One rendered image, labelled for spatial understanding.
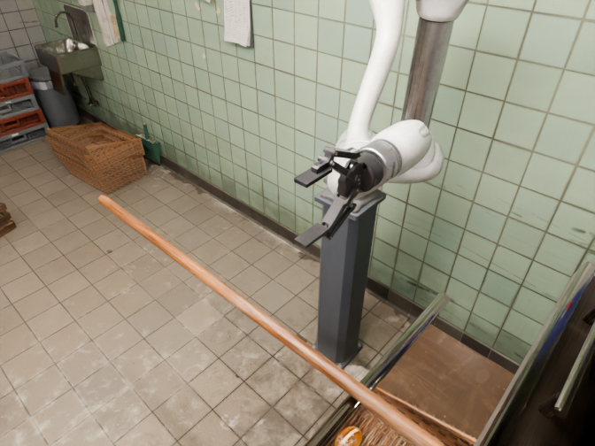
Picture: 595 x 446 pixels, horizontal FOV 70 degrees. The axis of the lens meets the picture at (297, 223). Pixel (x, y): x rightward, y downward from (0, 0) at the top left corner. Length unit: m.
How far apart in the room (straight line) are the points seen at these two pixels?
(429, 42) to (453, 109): 0.56
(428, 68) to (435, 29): 0.11
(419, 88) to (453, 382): 1.01
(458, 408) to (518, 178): 0.90
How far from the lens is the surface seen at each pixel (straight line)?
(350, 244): 1.71
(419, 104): 1.48
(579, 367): 0.67
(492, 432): 0.61
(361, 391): 0.87
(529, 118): 1.81
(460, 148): 1.95
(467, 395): 1.68
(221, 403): 2.26
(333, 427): 0.87
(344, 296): 1.92
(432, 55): 1.42
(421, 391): 1.64
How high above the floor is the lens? 1.95
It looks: 38 degrees down
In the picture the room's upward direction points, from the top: straight up
